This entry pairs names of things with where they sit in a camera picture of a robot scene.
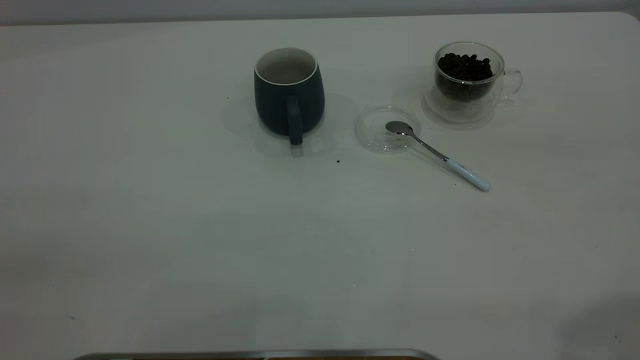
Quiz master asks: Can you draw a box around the dark grey ceramic mug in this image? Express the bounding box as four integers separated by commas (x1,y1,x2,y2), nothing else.
253,47,326,146

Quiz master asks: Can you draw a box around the metal spoon light blue handle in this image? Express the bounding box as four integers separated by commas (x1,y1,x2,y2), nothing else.
385,120,491,192

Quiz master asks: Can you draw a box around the pile of coffee beans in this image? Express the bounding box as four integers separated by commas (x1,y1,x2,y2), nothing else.
436,52,494,102

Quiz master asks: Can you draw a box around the clear glass saucer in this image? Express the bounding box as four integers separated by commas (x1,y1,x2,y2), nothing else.
354,104,422,155

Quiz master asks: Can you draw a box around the clear glass cup with handle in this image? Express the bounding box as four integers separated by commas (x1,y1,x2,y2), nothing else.
425,41,523,124

